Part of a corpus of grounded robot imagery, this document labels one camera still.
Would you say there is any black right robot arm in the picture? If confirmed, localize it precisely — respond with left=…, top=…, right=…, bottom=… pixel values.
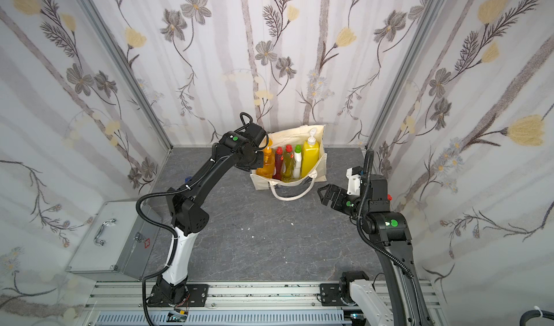
left=317, top=149, right=434, bottom=325

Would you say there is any green red-capped dish soap bottle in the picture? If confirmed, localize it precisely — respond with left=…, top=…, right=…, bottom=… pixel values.
left=281, top=144, right=295, bottom=183

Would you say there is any white green-capped soap bottle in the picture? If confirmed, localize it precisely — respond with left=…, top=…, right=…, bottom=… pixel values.
left=293, top=144, right=302, bottom=180

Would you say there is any yellow pump dish soap bottle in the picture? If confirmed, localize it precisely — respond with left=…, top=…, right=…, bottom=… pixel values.
left=301, top=128, right=320, bottom=177

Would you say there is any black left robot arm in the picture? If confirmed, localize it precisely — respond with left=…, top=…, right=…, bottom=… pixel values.
left=136, top=120, right=327, bottom=309

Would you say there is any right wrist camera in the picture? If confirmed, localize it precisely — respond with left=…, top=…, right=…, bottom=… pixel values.
left=346, top=167, right=364, bottom=196

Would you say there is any cream canvas starry-night shopping bag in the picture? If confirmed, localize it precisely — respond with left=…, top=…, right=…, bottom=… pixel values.
left=250, top=125, right=327, bottom=201

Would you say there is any orange dish soap bottle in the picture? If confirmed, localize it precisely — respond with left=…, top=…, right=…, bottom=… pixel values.
left=256, top=139, right=275, bottom=179

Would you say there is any red dish soap bottle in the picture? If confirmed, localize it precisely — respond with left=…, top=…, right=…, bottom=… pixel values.
left=273, top=147, right=284, bottom=180

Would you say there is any grey metal box with handle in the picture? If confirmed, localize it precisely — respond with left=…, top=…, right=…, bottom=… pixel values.
left=66, top=201, right=160, bottom=282

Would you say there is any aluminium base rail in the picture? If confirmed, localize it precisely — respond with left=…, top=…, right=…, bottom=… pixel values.
left=81, top=280, right=442, bottom=326

